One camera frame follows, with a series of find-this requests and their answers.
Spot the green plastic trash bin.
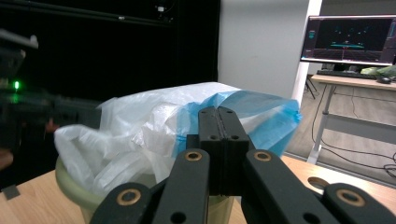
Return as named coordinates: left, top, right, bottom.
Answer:
left=54, top=155, right=235, bottom=224

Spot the black curtain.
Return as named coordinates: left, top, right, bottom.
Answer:
left=0, top=0, right=221, bottom=190

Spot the green bundle on desk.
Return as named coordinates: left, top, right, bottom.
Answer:
left=360, top=64, right=396, bottom=78

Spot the black metal rail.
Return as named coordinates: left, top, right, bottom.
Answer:
left=0, top=0, right=174, bottom=30

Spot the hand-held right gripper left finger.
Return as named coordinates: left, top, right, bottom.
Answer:
left=186, top=105, right=224, bottom=196

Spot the grey tape piece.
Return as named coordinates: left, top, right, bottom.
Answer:
left=1, top=184, right=21, bottom=201

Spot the white plastic bag blue band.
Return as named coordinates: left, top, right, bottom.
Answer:
left=53, top=81, right=304, bottom=200

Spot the black keyboard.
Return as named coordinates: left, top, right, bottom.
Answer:
left=316, top=69, right=371, bottom=80

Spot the white wall panel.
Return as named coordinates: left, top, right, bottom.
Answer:
left=217, top=0, right=323, bottom=100

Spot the computer monitor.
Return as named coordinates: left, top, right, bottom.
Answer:
left=299, top=14, right=396, bottom=67

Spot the white frame desk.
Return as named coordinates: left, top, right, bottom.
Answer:
left=305, top=74, right=396, bottom=166

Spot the tangle of thin black cables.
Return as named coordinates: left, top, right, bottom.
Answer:
left=311, top=83, right=396, bottom=179

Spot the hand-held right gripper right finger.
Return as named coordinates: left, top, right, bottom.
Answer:
left=220, top=105, right=255, bottom=196

